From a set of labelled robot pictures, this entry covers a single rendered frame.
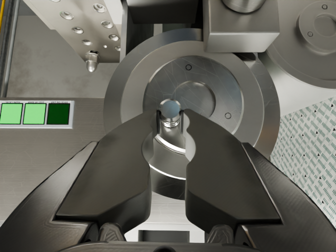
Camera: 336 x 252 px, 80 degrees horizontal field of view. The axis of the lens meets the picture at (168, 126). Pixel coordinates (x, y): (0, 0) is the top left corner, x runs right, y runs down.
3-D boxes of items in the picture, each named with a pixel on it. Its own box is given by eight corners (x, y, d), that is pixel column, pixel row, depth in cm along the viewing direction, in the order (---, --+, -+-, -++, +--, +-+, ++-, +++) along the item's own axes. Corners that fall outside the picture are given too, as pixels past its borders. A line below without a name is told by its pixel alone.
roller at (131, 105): (259, 38, 17) (270, 180, 15) (207, 110, 42) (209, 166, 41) (122, 40, 17) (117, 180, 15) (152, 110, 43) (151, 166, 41)
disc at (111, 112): (273, 25, 18) (289, 201, 16) (270, 29, 18) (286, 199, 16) (106, 28, 18) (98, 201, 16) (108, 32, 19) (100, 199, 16)
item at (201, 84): (266, 111, 15) (183, 174, 14) (255, 117, 17) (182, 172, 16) (202, 36, 16) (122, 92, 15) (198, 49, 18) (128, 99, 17)
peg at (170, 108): (166, 93, 12) (186, 105, 12) (167, 105, 15) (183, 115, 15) (153, 113, 12) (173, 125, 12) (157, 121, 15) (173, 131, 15)
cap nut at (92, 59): (97, 52, 51) (95, 69, 50) (102, 59, 54) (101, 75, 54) (82, 52, 51) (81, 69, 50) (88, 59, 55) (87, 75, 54)
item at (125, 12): (132, -106, 21) (125, 61, 18) (153, 32, 44) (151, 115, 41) (127, -106, 21) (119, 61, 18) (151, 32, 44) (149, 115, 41)
